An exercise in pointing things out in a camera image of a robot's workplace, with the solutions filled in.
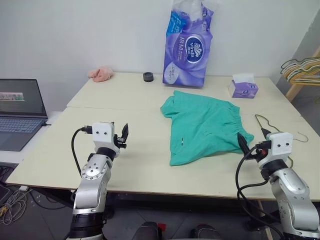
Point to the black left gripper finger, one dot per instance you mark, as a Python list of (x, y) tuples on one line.
[(123, 133), (127, 132)]

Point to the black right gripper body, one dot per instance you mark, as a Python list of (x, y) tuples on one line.
[(255, 153)]

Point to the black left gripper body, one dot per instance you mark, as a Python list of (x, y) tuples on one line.
[(120, 142)]

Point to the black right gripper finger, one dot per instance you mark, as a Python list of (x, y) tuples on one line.
[(265, 132), (243, 143)]

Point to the green shorts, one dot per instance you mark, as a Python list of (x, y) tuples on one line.
[(205, 125)]

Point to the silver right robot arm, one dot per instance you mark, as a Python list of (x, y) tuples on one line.
[(292, 185)]

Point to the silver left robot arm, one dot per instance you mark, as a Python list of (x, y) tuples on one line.
[(92, 172)]

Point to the purple tissue box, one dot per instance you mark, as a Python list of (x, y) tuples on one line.
[(243, 88)]

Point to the wooden clothes rack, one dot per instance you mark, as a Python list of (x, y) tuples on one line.
[(297, 87)]

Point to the black tape roll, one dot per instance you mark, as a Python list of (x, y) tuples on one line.
[(148, 77)]

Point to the pink cloth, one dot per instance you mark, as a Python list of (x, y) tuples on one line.
[(101, 74)]

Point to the dark rounded shape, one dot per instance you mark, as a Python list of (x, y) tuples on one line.
[(205, 232), (147, 231)]

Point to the purple tissue roll pack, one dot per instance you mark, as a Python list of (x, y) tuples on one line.
[(186, 50)]

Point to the grey laptop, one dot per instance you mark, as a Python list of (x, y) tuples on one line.
[(20, 107)]

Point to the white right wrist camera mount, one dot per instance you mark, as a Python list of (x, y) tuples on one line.
[(280, 145)]

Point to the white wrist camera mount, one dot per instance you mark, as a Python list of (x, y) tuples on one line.
[(102, 133), (280, 145)]

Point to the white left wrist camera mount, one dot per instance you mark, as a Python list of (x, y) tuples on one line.
[(102, 133)]

